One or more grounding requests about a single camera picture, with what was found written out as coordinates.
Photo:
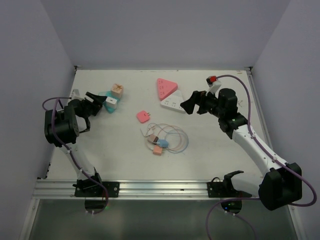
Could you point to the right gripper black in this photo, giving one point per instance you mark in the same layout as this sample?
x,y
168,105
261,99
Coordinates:
x,y
198,98

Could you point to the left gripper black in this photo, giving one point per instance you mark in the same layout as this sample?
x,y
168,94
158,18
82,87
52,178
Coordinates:
x,y
99,100

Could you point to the teal triangular socket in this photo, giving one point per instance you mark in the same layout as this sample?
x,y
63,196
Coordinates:
x,y
105,94

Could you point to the white cube plug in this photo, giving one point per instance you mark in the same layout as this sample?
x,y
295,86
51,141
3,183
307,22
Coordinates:
x,y
111,103

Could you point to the orange cube plug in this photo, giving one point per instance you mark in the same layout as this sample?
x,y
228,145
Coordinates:
x,y
117,90

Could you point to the white power strip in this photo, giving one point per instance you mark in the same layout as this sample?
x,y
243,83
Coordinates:
x,y
173,102

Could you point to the pink triangular socket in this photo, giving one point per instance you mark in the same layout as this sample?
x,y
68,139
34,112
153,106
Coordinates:
x,y
165,88

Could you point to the pink square plug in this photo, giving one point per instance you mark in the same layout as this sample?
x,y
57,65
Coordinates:
x,y
143,116

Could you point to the blue cube plug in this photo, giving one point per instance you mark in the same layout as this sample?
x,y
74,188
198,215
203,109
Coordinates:
x,y
162,143

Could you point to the pink cube plug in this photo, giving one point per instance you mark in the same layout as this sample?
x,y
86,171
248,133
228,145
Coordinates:
x,y
152,139
158,151

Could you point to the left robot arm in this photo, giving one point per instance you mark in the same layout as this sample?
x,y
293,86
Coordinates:
x,y
65,119

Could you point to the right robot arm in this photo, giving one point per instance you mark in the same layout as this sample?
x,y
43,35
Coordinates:
x,y
280,184

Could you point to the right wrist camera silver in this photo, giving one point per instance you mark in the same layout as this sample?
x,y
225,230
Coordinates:
x,y
214,84

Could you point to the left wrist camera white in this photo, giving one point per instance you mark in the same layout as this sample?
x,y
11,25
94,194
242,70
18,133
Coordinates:
x,y
75,95

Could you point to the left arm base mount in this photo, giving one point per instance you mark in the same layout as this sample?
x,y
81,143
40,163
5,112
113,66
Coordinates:
x,y
88,189

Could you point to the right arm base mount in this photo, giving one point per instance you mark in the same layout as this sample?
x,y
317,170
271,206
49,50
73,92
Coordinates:
x,y
217,188

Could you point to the aluminium table rail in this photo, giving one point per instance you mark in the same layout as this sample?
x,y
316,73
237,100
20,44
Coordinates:
x,y
61,189

